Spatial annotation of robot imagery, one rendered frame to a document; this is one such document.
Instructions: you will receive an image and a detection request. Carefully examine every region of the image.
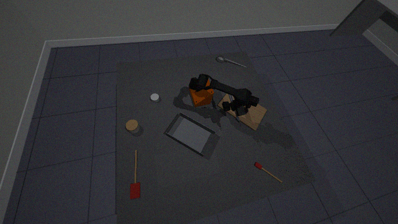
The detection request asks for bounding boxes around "red spatula with wooden handle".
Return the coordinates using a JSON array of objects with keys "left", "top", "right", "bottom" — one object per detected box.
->
[{"left": 130, "top": 150, "right": 140, "bottom": 199}]

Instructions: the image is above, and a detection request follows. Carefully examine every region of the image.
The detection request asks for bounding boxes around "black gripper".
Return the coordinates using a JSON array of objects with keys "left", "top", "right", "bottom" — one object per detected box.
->
[{"left": 222, "top": 99, "right": 251, "bottom": 111}]

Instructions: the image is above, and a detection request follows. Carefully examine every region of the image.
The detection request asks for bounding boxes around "grey cylinder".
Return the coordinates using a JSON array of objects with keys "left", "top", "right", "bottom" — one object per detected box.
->
[{"left": 150, "top": 93, "right": 159, "bottom": 102}]

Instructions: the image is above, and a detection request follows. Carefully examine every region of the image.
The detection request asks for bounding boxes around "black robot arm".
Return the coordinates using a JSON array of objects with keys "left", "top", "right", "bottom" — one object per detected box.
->
[{"left": 189, "top": 74, "right": 259, "bottom": 116}]

